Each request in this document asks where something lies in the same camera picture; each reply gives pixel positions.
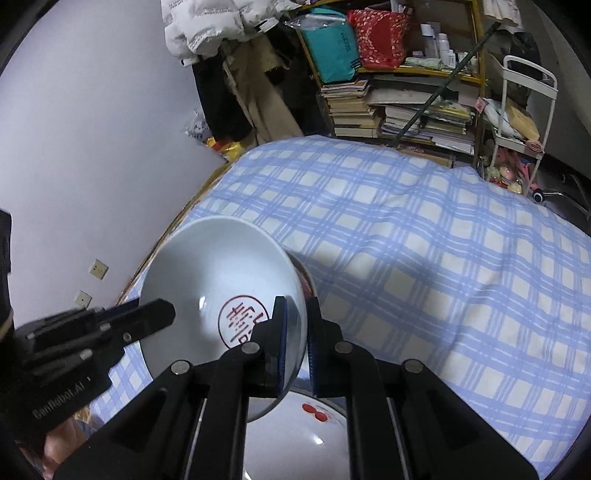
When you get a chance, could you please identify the white printed puffy jacket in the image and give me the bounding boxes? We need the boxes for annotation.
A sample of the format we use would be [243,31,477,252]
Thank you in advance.
[161,0,301,69]

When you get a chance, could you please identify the blue checked blanket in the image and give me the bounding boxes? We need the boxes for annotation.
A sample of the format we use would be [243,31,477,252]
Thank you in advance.
[90,136,591,480]

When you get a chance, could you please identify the yellow snack packet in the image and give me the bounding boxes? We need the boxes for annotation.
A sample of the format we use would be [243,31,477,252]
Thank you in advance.
[205,136,246,163]

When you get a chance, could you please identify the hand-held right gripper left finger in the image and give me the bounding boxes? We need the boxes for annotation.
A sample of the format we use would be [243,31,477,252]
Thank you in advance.
[53,296,290,480]

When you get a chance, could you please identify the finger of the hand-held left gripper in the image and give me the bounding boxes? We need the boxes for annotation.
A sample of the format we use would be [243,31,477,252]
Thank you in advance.
[99,299,177,345]

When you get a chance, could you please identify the white metal cart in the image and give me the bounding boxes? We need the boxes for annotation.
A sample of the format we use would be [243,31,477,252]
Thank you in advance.
[480,55,560,195]

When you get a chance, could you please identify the green pole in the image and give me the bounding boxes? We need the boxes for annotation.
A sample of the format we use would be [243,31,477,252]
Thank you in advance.
[394,20,502,143]

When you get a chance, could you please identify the beige hanging coat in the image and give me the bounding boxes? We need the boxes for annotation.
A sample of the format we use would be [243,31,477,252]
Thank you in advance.
[223,34,306,147]

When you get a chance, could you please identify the white bowl with red stamp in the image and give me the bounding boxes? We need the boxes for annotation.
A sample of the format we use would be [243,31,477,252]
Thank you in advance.
[139,217,318,424]

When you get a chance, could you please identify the dark hanging clothes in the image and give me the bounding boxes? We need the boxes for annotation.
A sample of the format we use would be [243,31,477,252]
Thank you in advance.
[191,41,259,145]

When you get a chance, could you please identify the yellow metal shelf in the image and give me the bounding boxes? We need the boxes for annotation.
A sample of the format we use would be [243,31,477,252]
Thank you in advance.
[295,0,491,158]

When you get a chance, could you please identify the stack of old books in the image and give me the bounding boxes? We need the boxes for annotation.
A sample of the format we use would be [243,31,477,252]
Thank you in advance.
[320,78,477,157]

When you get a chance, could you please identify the tan paper envelope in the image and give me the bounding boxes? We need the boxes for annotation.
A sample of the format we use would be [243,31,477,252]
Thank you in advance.
[501,99,542,142]

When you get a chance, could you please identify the teal bag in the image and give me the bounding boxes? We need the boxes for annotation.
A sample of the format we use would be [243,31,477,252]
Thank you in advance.
[297,8,362,85]

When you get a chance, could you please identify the red patterned bag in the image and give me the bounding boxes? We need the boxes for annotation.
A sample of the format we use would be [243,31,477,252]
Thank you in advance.
[346,9,413,71]

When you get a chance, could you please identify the large cherry print plate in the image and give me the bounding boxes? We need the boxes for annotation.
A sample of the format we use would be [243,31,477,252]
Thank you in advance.
[240,388,350,480]

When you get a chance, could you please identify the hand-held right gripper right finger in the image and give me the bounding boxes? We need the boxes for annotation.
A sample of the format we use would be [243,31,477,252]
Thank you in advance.
[307,298,539,480]

